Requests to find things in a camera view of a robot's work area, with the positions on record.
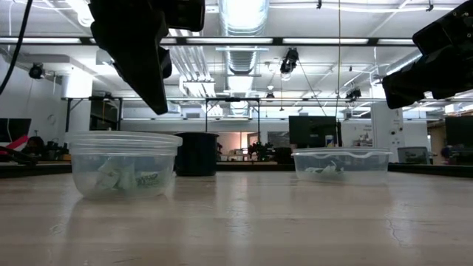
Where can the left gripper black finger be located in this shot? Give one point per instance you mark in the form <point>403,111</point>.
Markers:
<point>136,59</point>
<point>167,64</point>

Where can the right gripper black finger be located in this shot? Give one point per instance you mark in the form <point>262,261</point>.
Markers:
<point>406,83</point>

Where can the dark background shelf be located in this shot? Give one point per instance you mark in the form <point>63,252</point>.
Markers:
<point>104,114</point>

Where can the round clear plastic container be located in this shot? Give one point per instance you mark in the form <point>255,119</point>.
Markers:
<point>122,147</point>

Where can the black mug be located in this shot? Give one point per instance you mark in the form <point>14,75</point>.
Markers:
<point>197,153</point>

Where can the rectangular clear plastic container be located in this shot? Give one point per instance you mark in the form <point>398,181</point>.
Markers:
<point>354,164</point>

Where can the black computer monitor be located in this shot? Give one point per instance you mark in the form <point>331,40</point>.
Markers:
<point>312,129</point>
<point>15,129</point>

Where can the black overhead crossbar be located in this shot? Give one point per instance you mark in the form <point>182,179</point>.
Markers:
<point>277,40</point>

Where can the black hanging camera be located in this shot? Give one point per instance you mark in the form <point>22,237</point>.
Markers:
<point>354,94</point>
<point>35,71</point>
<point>289,61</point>

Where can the black background workstation frame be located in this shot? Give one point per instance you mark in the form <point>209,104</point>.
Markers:
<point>233,99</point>

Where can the silver ventilation duct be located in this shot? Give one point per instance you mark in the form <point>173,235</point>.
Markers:
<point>242,22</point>

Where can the black aluminium table frame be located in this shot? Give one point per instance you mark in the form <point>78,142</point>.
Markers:
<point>37,169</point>

